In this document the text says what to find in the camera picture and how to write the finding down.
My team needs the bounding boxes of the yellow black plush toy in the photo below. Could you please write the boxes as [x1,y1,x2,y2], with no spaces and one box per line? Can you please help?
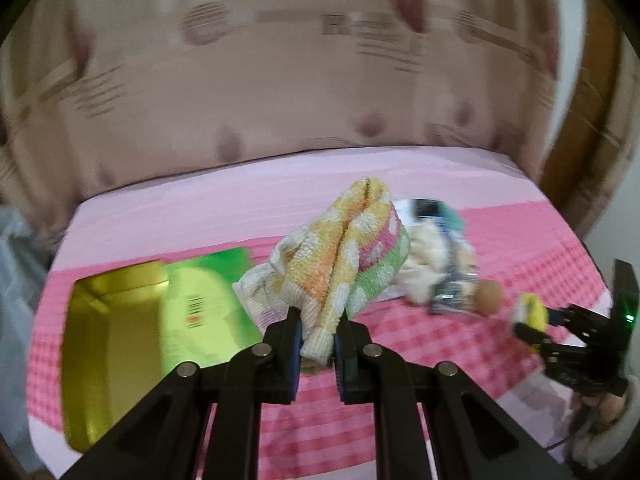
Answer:
[512,292,549,333]

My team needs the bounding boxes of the beige makeup sponge egg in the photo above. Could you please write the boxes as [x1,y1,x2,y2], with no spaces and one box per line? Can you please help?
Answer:
[474,280,503,316]

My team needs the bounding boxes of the cream fabric scrunchie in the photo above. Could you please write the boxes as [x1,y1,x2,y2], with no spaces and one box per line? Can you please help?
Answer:
[395,218,475,306]

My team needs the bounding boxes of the teal fluffy scrunchie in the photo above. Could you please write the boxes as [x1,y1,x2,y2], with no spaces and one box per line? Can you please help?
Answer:
[439,202,465,234]

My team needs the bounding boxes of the colourful dotted towel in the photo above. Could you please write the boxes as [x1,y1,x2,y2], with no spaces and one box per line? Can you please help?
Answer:
[232,178,410,373]

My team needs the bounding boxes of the cotton swabs packet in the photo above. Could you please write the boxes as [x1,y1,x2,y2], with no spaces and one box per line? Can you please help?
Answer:
[428,242,480,314]

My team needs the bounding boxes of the blue black protein sachet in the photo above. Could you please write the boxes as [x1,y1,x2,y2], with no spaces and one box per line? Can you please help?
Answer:
[412,198,442,221]

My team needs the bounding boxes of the white sachet packet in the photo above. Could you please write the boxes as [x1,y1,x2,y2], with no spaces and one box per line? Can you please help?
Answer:
[393,198,418,228]

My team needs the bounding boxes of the person right hand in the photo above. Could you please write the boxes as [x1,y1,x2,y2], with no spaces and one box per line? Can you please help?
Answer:
[570,391,639,425]

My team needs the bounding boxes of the pink checkered tablecloth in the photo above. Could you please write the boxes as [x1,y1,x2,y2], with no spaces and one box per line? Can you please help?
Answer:
[26,146,611,479]

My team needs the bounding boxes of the gold metal tin box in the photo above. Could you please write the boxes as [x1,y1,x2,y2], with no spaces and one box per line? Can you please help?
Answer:
[61,260,168,453]

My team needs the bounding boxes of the green tin lid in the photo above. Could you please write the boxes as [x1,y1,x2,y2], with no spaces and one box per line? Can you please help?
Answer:
[160,247,262,374]

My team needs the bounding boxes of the grey plastic furniture cover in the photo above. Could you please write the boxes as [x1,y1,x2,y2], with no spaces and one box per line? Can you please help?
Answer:
[1,205,52,474]

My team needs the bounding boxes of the beige leaf-print curtain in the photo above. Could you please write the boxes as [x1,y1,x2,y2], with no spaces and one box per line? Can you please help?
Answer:
[1,0,561,244]

